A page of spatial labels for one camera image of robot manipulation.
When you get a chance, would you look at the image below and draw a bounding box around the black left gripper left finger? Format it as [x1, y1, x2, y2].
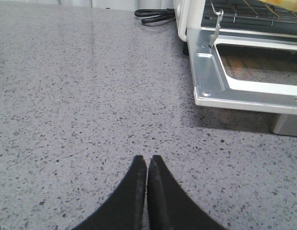
[74, 155, 147, 230]

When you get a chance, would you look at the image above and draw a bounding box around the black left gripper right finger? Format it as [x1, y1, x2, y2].
[147, 155, 224, 230]

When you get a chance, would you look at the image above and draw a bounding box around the glass oven door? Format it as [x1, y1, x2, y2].
[187, 28, 297, 115]

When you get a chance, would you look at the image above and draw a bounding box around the yellow striped bread loaf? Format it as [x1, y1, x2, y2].
[260, 0, 297, 12]

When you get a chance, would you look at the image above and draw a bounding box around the white Toshiba toaster oven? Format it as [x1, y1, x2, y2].
[174, 0, 297, 62]

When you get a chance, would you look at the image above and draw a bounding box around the black oven power cable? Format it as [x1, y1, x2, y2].
[134, 8, 176, 26]

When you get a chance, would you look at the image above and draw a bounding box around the metal oven wire rack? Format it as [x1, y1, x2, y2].
[202, 0, 297, 29]

